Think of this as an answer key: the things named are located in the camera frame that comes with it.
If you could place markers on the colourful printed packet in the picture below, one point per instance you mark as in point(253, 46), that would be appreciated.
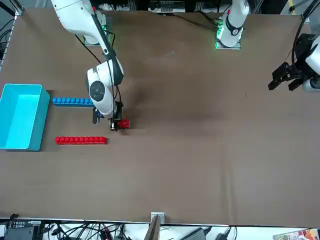
point(297, 235)

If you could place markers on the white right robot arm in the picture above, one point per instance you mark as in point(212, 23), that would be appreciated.
point(75, 15)

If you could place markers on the red studded block bar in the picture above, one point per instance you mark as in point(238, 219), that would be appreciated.
point(81, 140)

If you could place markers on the yellow tape strip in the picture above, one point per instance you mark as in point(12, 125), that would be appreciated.
point(292, 5)

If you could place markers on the large black power adapter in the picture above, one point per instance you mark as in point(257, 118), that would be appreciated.
point(196, 233)

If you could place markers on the aluminium camera post with bracket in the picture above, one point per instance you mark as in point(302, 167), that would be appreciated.
point(155, 225)

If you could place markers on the red toy car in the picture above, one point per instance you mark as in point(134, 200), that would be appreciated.
point(124, 123)

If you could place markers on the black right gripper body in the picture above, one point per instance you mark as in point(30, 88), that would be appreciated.
point(119, 110)

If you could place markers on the black electronics box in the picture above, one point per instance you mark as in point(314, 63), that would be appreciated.
point(20, 230)

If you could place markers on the blue studded block bar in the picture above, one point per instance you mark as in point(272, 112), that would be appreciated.
point(72, 102)

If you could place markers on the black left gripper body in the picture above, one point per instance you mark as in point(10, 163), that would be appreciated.
point(301, 62)

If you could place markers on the black wrist bracket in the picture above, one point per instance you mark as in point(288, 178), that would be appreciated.
point(96, 116)

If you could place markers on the cyan plastic bin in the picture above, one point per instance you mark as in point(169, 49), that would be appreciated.
point(37, 120)

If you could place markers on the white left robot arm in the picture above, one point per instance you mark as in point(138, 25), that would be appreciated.
point(235, 15)

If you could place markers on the grey power strip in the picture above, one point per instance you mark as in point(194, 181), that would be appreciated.
point(167, 5)

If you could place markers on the small black power adapter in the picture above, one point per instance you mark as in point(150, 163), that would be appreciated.
point(222, 235)

